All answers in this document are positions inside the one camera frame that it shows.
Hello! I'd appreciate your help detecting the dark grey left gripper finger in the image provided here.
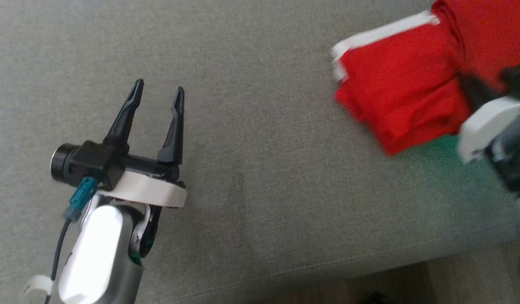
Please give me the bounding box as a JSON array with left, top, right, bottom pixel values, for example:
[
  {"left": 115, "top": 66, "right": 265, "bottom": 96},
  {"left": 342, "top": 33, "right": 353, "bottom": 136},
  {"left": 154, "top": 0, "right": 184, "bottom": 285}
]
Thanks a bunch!
[
  {"left": 158, "top": 87, "right": 185, "bottom": 165},
  {"left": 103, "top": 79, "right": 144, "bottom": 153}
]

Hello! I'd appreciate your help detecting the white dark right gripper body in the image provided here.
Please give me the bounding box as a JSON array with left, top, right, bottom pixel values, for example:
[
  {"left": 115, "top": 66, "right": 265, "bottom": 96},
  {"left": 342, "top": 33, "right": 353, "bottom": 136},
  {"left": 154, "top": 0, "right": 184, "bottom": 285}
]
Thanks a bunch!
[{"left": 459, "top": 96, "right": 520, "bottom": 163}]

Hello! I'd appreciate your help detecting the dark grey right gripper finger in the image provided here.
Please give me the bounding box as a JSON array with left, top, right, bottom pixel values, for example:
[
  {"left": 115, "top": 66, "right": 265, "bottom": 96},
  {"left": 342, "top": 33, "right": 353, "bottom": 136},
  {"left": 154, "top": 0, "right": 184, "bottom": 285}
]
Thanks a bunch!
[
  {"left": 456, "top": 72, "right": 499, "bottom": 114},
  {"left": 500, "top": 62, "right": 520, "bottom": 89}
]

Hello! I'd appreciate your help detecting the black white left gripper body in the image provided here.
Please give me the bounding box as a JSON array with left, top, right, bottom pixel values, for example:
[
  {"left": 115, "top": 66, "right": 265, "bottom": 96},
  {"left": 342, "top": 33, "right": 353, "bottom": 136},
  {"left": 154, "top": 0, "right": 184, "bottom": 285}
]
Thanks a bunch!
[{"left": 97, "top": 155, "right": 187, "bottom": 208}]

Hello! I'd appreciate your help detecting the red t-shirt with white label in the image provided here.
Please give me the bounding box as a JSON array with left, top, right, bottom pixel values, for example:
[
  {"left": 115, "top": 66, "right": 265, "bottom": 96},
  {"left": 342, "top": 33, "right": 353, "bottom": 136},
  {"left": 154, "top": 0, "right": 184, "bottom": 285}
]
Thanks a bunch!
[{"left": 334, "top": 23, "right": 474, "bottom": 157}]

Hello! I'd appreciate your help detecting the folded red garment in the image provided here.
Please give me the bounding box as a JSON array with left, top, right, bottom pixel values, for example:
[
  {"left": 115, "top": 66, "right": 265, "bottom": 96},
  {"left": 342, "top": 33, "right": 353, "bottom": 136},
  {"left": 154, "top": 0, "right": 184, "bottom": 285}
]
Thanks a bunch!
[{"left": 431, "top": 0, "right": 520, "bottom": 91}]

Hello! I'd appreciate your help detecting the grey fabric sofa chaise seat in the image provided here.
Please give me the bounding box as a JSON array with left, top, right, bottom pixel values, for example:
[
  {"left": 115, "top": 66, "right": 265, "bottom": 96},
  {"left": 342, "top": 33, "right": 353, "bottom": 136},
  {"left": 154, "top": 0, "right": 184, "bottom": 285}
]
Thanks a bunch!
[{"left": 0, "top": 0, "right": 520, "bottom": 304}]

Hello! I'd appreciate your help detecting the red white striped garment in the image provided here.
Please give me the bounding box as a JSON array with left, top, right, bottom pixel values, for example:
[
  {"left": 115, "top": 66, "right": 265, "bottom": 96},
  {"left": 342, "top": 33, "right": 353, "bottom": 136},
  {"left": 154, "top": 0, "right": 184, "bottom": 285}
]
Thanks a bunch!
[{"left": 330, "top": 9, "right": 441, "bottom": 83}]

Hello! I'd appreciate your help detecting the teal cable connector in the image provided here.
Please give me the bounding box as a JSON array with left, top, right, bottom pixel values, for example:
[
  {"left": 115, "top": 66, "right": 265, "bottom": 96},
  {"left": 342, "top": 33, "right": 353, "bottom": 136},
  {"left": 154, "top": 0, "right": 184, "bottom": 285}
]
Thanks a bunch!
[{"left": 63, "top": 176, "right": 98, "bottom": 223}]

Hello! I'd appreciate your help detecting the thin black cable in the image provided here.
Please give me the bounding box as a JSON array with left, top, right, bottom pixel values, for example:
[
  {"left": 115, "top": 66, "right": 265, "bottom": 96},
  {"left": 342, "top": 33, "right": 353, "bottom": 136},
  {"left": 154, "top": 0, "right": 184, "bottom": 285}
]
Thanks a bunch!
[{"left": 44, "top": 217, "right": 72, "bottom": 304}]

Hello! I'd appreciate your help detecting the white cable strap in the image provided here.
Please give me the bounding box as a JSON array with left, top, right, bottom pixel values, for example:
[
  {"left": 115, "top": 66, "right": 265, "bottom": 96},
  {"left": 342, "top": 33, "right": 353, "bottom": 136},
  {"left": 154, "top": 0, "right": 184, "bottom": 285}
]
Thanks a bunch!
[{"left": 23, "top": 275, "right": 53, "bottom": 298}]

